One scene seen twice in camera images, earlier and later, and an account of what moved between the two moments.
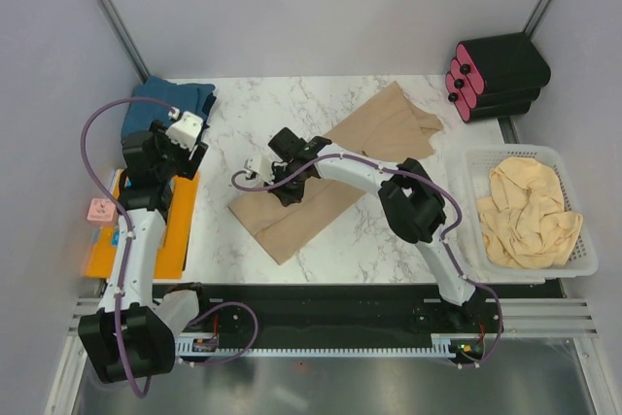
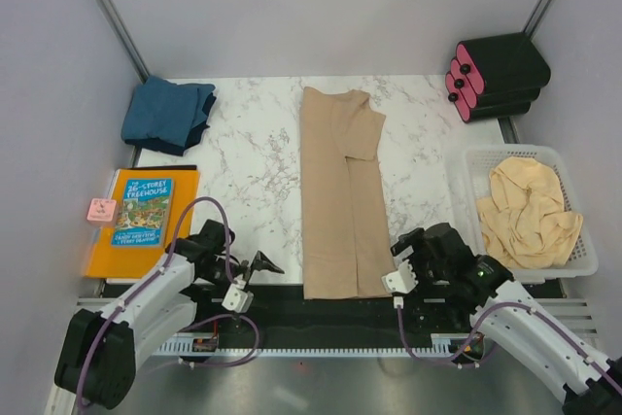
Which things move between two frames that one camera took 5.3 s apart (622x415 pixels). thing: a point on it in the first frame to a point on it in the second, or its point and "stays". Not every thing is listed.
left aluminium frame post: x=108 y=11 stays
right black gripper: x=287 y=196 to x=418 y=246
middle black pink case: x=499 y=98 stays
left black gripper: x=188 y=167 to x=259 y=262
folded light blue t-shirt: x=189 y=97 stays
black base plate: x=251 y=313 stays
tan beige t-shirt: x=390 y=130 to x=346 y=245
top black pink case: x=503 y=63 stays
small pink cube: x=101 y=210 stays
